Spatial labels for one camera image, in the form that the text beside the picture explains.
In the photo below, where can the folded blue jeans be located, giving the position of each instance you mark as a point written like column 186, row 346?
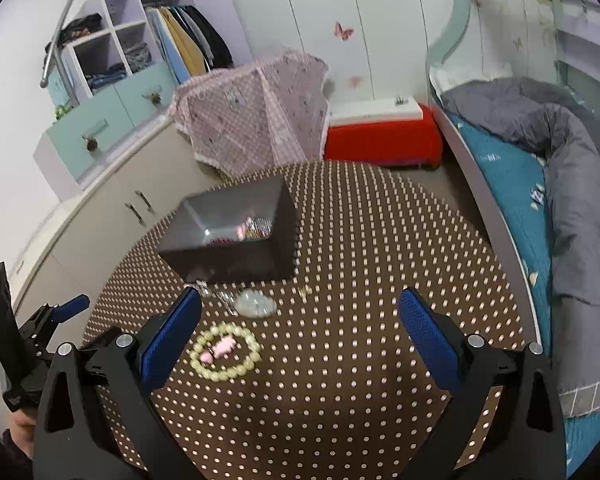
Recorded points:
column 105, row 77

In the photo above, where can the small green ornament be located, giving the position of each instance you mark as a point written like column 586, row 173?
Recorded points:
column 400, row 101

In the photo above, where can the white open shelf unit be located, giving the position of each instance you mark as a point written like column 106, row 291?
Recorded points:
column 110, row 5

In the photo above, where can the small gold earring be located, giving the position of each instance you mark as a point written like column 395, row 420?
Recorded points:
column 305, row 291

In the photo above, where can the hanging clothes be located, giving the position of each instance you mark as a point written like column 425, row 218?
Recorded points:
column 190, row 35

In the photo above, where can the dark folded clothes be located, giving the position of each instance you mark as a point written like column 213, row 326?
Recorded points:
column 77, row 30

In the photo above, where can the metal pole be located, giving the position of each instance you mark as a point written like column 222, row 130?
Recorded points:
column 62, row 30

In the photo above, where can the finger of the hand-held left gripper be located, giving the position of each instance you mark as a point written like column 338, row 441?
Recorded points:
column 72, row 306

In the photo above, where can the light blue drawer unit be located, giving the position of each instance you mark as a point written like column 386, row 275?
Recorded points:
column 110, row 120

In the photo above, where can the red storage box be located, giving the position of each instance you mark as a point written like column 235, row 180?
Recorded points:
column 380, row 142

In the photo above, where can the white wardrobe doors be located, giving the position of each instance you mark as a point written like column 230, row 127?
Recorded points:
column 305, row 20

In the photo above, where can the pink charm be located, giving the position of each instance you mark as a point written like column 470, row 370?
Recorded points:
column 223, row 347

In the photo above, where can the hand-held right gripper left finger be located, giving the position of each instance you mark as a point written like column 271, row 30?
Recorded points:
column 172, row 342

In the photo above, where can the person's left forearm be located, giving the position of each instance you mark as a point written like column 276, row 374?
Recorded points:
column 0, row 455

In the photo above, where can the small patterned packet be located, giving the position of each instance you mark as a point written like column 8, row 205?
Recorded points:
column 537, row 197

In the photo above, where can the small pink butterfly sticker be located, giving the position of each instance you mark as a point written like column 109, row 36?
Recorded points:
column 355, row 81

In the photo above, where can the pink dotted lace cover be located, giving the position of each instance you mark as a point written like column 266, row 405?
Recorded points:
column 240, row 120

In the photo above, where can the person's left hand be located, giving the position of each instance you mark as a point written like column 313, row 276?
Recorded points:
column 22, row 427

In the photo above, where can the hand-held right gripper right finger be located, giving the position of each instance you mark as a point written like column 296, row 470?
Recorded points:
column 430, row 345

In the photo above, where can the grey duvet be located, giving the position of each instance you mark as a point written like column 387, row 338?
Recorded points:
column 580, row 185

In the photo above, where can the pink hair clip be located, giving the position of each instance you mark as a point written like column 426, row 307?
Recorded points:
column 241, row 231

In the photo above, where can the brown dotted tablecloth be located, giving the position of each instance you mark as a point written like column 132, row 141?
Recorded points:
column 355, row 260

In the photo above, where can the white curved bed frame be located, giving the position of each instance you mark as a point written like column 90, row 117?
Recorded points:
column 472, row 170

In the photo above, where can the white low cabinet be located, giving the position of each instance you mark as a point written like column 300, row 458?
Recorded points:
column 105, row 210

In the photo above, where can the teal bed sheet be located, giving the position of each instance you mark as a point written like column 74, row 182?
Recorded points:
column 510, row 175

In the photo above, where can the black storage box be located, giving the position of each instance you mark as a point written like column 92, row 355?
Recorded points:
column 230, row 262

